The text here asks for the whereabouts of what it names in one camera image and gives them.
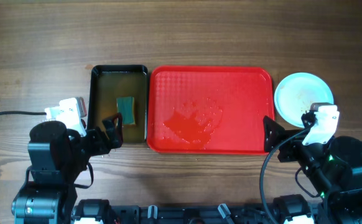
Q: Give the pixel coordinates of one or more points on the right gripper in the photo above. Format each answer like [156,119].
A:
[278,132]

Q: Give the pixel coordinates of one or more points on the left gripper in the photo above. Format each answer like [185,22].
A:
[102,145]

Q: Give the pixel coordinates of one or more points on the green yellow sponge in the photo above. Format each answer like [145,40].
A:
[125,106]

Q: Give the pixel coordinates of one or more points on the white plate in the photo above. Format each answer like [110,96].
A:
[296,93]

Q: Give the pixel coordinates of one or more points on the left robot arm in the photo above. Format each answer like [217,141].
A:
[58,155]

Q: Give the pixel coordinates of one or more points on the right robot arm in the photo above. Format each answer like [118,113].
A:
[334,166]

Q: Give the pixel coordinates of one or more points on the black water basin tray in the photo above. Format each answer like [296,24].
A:
[111,83]

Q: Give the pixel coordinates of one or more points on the red plastic tray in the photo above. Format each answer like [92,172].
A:
[209,109]

